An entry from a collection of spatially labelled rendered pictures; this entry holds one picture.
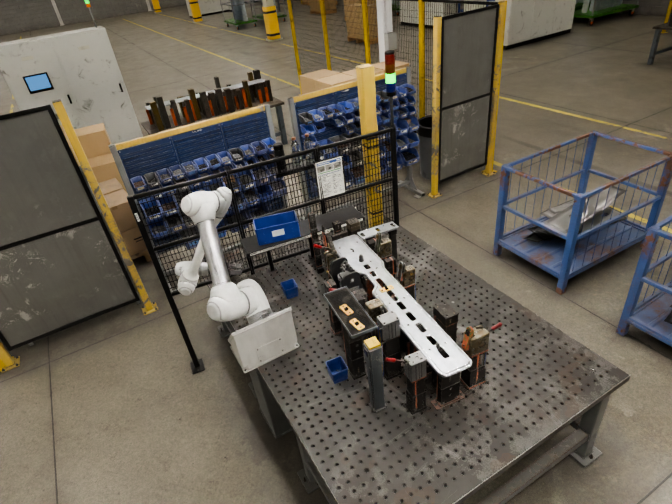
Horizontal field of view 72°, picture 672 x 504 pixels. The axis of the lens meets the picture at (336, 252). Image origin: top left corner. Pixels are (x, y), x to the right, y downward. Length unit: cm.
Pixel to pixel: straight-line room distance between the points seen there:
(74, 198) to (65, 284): 78
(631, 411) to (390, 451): 185
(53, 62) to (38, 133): 482
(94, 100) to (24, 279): 494
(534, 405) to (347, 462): 98
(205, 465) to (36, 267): 216
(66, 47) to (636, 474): 861
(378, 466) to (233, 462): 128
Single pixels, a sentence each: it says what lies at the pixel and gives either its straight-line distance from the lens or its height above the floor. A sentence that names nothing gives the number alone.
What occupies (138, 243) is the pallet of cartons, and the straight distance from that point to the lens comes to 545.
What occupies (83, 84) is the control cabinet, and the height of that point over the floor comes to 127.
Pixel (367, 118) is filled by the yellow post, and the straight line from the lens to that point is 345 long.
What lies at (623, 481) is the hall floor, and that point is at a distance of 337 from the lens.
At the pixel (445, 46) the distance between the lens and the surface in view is 537.
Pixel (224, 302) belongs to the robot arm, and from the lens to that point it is 264.
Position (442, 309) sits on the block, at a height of 103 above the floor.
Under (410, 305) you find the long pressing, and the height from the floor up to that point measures 100.
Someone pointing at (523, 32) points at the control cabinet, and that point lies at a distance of 1372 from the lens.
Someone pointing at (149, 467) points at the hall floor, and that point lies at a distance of 357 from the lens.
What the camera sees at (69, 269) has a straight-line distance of 449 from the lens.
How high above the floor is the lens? 272
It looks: 34 degrees down
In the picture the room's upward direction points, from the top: 8 degrees counter-clockwise
